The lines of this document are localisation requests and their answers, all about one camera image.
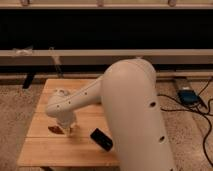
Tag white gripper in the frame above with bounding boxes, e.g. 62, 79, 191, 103
57, 113, 77, 134

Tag dried red pepper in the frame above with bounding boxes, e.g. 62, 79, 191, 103
48, 126, 64, 134

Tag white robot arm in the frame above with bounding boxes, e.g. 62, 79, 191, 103
45, 59, 177, 171

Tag black rectangular device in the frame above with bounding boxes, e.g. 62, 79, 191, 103
90, 128, 113, 151

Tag wooden table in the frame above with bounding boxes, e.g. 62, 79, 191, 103
17, 79, 118, 167

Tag blue device on floor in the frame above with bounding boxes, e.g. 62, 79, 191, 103
178, 90, 198, 105

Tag black table leg bracket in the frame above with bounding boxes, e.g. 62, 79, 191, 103
22, 73, 35, 89

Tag black cables on floor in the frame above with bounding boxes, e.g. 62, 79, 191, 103
157, 78, 213, 168

